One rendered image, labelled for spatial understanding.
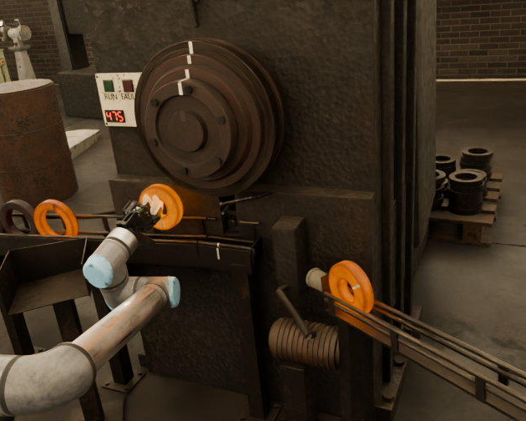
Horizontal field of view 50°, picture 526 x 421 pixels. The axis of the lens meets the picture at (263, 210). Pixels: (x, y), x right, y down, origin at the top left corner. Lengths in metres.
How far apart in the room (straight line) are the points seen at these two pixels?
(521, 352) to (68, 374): 1.86
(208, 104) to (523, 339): 1.70
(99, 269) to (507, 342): 1.71
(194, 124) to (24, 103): 2.92
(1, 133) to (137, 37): 2.68
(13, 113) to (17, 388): 3.36
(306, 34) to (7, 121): 3.11
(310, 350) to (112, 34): 1.18
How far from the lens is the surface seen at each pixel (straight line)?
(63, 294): 1.96
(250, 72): 1.57
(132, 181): 2.03
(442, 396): 2.29
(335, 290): 1.57
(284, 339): 1.70
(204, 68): 1.60
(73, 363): 1.22
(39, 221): 2.30
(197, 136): 1.58
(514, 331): 2.68
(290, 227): 1.68
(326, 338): 1.67
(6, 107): 4.41
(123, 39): 1.95
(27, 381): 1.21
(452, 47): 7.61
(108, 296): 1.72
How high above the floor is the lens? 1.52
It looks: 23 degrees down
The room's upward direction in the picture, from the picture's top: 6 degrees counter-clockwise
